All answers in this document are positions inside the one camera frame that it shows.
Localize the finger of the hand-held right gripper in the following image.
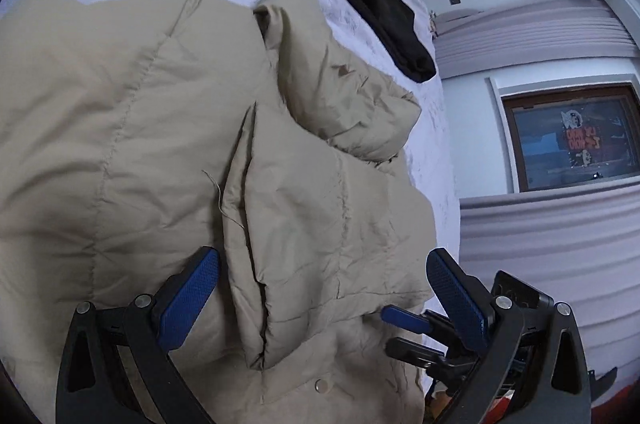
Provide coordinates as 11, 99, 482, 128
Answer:
385, 337, 478, 387
380, 305, 463, 345

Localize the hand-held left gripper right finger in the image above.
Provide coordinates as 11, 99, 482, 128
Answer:
426, 247, 593, 424

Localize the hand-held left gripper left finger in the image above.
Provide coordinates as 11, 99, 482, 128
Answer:
55, 245, 221, 424

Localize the beige puffer jacket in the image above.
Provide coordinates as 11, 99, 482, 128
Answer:
0, 0, 436, 424

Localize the person's right forearm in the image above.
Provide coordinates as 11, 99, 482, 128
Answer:
592, 386, 633, 411

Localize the lavender pleated curtain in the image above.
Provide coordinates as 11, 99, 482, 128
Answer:
459, 184, 640, 385
430, 0, 640, 80

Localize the brown framed window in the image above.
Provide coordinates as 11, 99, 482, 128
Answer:
487, 74, 640, 195

